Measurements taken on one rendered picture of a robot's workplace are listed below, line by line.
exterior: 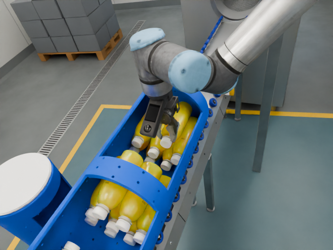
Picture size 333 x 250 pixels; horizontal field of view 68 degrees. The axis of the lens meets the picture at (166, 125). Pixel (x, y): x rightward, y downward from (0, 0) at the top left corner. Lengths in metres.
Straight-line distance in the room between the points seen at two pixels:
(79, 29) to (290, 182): 3.31
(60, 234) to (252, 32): 0.74
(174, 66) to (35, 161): 0.78
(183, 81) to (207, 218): 1.49
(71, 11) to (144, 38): 3.34
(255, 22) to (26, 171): 0.96
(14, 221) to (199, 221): 1.23
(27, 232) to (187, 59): 0.91
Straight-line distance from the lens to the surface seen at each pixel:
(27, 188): 1.07
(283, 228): 1.94
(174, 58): 0.54
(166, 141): 0.83
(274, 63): 1.45
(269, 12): 0.61
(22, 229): 1.14
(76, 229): 0.87
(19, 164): 1.19
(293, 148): 2.35
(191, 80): 0.54
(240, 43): 0.62
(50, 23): 4.24
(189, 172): 1.00
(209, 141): 1.16
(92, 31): 3.91
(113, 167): 0.68
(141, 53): 0.62
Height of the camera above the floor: 1.74
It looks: 43 degrees down
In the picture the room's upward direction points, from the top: 13 degrees counter-clockwise
